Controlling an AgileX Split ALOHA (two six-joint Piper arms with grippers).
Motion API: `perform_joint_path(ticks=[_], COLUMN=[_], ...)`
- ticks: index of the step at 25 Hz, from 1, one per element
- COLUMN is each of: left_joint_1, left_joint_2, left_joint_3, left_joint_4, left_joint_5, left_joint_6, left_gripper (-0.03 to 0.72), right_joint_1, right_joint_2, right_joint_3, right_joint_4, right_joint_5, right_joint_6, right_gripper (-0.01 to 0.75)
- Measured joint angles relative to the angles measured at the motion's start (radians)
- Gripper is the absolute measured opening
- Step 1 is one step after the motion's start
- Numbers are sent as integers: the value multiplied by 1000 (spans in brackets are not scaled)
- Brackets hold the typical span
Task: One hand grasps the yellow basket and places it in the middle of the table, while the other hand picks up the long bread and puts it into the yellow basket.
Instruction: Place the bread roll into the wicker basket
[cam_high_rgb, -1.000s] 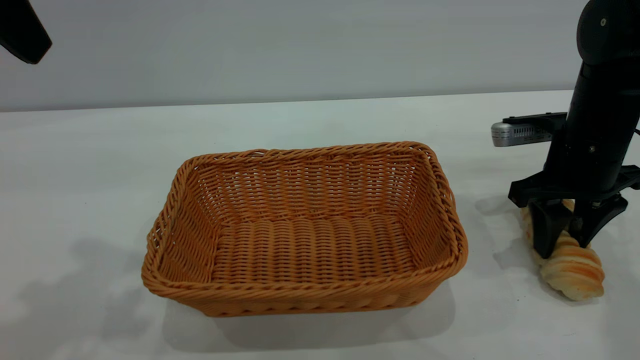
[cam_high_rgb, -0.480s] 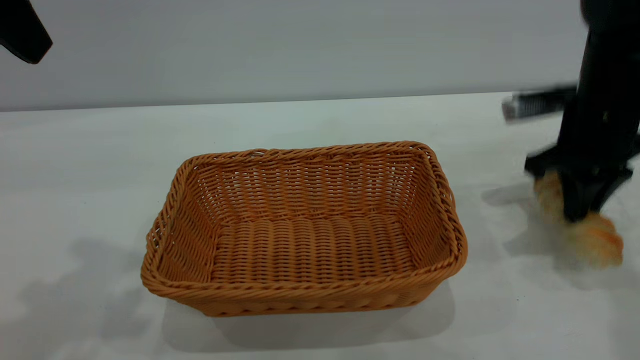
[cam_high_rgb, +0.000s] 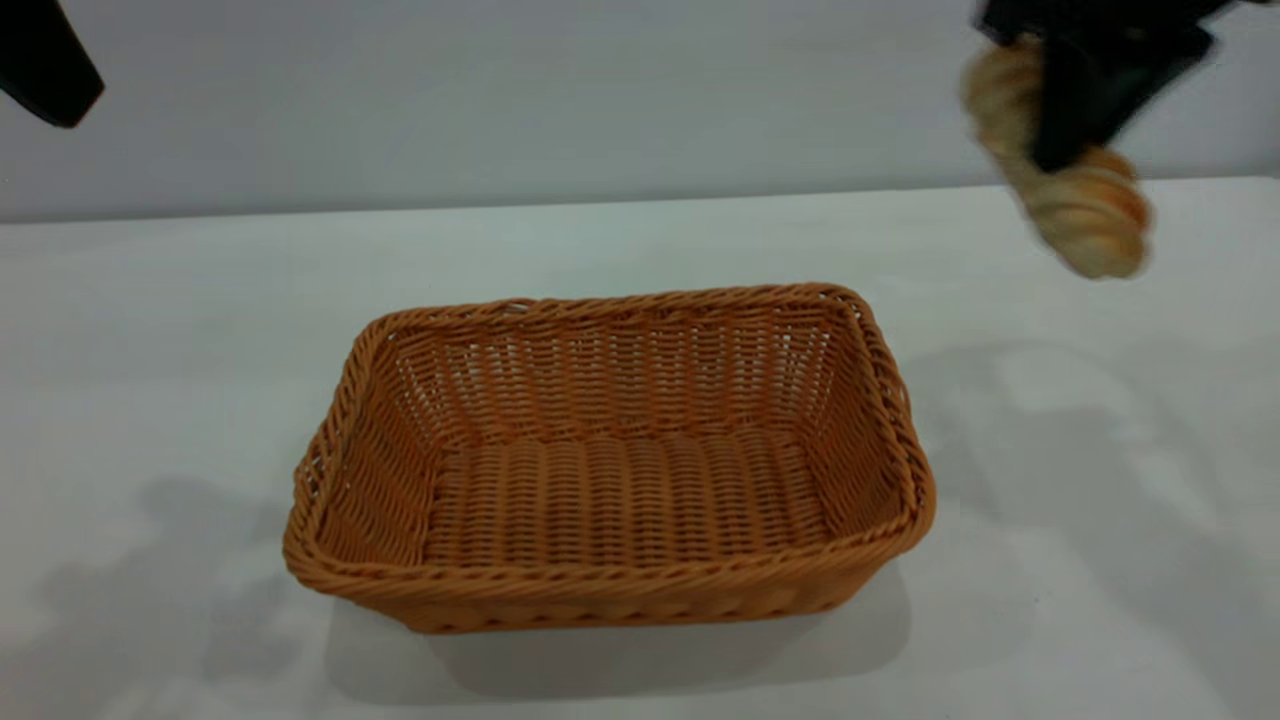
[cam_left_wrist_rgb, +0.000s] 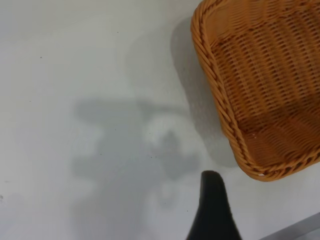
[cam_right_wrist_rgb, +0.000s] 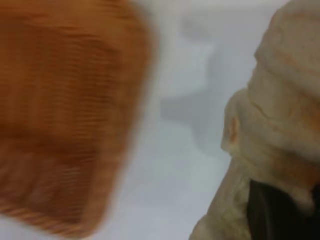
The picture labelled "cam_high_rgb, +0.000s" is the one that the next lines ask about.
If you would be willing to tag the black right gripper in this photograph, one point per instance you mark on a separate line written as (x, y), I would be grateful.
(1090, 15)

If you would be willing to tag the orange woven wicker basket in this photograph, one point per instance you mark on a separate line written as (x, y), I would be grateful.
(620, 500)

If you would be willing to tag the striped spiral bread roll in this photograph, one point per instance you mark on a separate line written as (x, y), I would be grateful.
(1090, 215)

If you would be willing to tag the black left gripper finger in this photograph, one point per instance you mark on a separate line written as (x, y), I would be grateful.
(45, 70)

